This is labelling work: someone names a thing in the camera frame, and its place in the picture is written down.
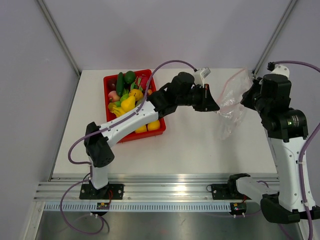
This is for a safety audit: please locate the aluminium mounting rail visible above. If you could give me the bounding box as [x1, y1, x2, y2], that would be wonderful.
[33, 173, 230, 202]

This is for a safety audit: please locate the orange yellow round fruit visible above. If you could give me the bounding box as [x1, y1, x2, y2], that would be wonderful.
[147, 120, 161, 131]

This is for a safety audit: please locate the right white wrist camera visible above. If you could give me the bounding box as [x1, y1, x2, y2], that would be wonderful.
[267, 62, 290, 79]

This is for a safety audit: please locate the green avocado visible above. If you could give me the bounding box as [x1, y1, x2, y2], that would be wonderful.
[124, 70, 136, 84]

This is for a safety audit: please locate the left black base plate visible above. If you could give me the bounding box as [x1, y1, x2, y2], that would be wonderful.
[79, 182, 124, 200]

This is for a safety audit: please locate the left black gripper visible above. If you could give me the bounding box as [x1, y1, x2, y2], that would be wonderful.
[176, 83, 219, 112]

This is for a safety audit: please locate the yellow pear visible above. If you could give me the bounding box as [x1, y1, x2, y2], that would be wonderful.
[121, 96, 136, 113]

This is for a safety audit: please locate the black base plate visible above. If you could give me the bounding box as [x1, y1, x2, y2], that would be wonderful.
[79, 182, 124, 200]
[205, 183, 243, 200]

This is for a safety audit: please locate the yellow mango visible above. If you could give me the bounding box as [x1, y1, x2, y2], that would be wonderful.
[134, 125, 148, 134]

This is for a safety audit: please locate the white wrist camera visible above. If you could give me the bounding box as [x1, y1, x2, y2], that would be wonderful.
[267, 62, 290, 79]
[193, 67, 211, 87]

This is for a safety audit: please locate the dark green cucumber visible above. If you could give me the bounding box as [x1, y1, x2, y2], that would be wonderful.
[116, 72, 125, 97]

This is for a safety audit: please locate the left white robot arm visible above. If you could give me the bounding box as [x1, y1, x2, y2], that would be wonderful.
[84, 72, 220, 199]

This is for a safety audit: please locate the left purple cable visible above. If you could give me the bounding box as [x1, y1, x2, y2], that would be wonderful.
[59, 59, 201, 236]

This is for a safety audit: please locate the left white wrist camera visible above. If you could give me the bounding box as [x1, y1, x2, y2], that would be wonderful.
[193, 67, 211, 87]

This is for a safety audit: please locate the pink dragon fruit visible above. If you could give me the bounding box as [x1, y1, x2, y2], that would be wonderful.
[135, 74, 149, 92]

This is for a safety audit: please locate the dark red apple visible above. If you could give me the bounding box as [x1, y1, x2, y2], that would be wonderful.
[107, 78, 117, 91]

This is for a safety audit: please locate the right aluminium frame post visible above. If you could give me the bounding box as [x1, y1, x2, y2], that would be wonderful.
[252, 0, 300, 77]

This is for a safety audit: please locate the aluminium frame post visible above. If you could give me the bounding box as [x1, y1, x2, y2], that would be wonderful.
[252, 0, 300, 77]
[35, 0, 82, 79]

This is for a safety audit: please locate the yellow banana bunch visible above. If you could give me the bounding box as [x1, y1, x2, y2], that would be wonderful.
[108, 101, 126, 118]

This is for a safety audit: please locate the white slotted cable duct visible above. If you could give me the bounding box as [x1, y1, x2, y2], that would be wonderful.
[44, 201, 231, 213]

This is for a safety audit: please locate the left aluminium frame post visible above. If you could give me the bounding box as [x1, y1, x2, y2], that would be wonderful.
[35, 0, 82, 79]

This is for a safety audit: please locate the clear zip top bag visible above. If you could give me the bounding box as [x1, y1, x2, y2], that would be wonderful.
[216, 68, 253, 140]

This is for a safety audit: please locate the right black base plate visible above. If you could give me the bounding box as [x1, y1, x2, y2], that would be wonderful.
[205, 183, 243, 200]

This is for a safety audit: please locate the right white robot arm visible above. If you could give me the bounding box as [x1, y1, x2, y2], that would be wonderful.
[226, 73, 320, 224]

